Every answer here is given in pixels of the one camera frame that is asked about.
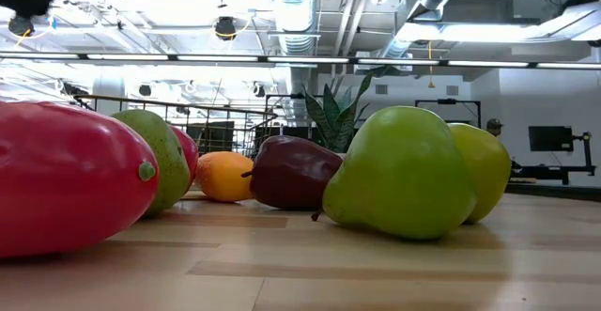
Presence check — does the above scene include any yellow-green apple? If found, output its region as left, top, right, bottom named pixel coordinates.
left=448, top=122, right=513, bottom=225

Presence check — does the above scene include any green pear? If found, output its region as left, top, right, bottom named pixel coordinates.
left=310, top=105, right=478, bottom=241

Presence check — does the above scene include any dark red apple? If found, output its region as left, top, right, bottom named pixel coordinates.
left=241, top=134, right=344, bottom=211

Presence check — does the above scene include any yellow-orange mango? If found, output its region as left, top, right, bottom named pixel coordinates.
left=194, top=150, right=255, bottom=204

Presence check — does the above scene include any pink-red peach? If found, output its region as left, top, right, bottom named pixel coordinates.
left=169, top=125, right=200, bottom=191

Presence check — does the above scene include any dull green avocado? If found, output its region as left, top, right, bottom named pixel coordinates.
left=111, top=109, right=192, bottom=219

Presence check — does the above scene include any red-orange mango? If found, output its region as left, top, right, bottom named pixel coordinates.
left=0, top=100, right=160, bottom=259

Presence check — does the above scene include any black monitor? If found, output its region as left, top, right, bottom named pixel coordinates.
left=528, top=125, right=575, bottom=153

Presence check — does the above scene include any long ceiling light strip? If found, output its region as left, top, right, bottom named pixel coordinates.
left=0, top=51, right=601, bottom=70

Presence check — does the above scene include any green snake plant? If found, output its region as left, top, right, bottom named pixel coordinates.
left=302, top=65, right=400, bottom=155

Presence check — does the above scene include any black ceiling device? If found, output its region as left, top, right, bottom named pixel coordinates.
left=214, top=15, right=238, bottom=42
left=8, top=15, right=36, bottom=39

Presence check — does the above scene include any yellow hanging cord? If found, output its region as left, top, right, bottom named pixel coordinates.
left=425, top=40, right=436, bottom=89

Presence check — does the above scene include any black metal rig frame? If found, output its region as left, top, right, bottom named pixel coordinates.
left=414, top=98, right=483, bottom=129

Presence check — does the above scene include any wide silver ventilation duct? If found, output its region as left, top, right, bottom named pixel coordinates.
left=266, top=0, right=321, bottom=57

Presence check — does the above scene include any black metal table frame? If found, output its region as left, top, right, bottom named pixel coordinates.
left=505, top=182, right=601, bottom=204

